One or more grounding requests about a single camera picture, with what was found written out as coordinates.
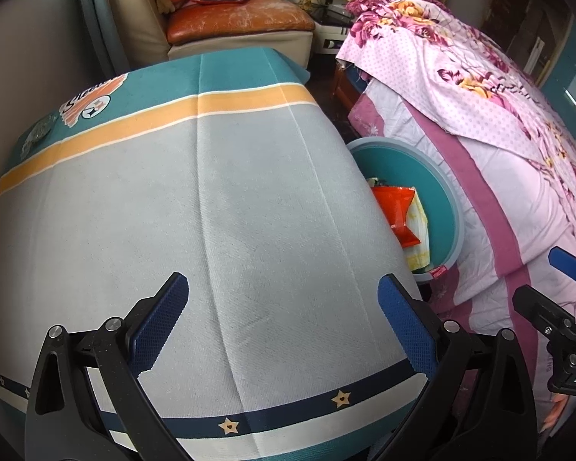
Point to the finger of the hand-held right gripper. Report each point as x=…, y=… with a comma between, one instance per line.
x=542, y=309
x=569, y=264

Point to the pink and white quilt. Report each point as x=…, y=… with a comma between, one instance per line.
x=485, y=211

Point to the orange seat cushion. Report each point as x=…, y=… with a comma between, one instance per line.
x=240, y=21

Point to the orange snack bag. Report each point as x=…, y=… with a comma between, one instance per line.
x=393, y=206

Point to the teal striped tablecloth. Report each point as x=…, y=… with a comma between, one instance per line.
x=221, y=225

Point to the teal trash bin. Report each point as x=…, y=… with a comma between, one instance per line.
x=427, y=177

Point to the dark wooden cabinet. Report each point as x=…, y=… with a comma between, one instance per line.
x=518, y=19

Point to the yellow wrapper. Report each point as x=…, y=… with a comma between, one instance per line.
x=420, y=249

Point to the pink floral bedsheet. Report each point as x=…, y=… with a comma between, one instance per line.
x=437, y=81

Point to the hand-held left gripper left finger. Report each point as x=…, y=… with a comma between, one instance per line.
x=158, y=326

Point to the cream leather sofa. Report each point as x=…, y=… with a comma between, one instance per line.
x=134, y=19

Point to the wooden bed frame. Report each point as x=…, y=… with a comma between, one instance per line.
x=348, y=89

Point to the white side table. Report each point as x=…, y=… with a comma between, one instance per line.
x=329, y=41

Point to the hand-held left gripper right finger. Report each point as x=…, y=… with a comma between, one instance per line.
x=408, y=326

